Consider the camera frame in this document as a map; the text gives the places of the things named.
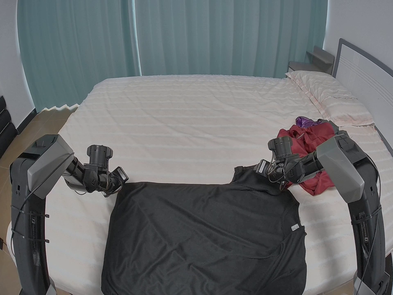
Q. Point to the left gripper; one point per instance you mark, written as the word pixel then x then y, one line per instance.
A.
pixel 112 186

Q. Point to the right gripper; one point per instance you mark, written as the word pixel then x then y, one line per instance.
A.
pixel 279 172

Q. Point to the black T-shirt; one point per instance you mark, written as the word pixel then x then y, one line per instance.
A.
pixel 202 235

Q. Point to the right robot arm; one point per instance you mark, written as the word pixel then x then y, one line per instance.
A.
pixel 340 164

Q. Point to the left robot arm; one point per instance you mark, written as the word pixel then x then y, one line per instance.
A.
pixel 46 161

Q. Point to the bed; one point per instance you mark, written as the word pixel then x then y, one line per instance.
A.
pixel 184 118

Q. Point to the dark red garment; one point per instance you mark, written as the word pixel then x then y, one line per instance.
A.
pixel 310 140

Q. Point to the purple garment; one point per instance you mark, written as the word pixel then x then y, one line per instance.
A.
pixel 304 122

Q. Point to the grey garment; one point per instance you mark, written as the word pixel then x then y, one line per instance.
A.
pixel 340 130

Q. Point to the cream pillow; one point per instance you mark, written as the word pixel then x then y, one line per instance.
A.
pixel 334 97

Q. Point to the grey bedside table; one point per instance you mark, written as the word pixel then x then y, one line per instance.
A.
pixel 310 66

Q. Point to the black chest of drawers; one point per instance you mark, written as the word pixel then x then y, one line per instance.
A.
pixel 5 127

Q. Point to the blue-green curtain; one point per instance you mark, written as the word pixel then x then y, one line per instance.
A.
pixel 230 26
pixel 76 41

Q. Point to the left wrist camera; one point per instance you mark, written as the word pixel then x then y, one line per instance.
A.
pixel 122 174

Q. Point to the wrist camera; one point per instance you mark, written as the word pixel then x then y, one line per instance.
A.
pixel 264 166
pixel 122 174

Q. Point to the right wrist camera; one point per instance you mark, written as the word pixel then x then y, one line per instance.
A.
pixel 264 166

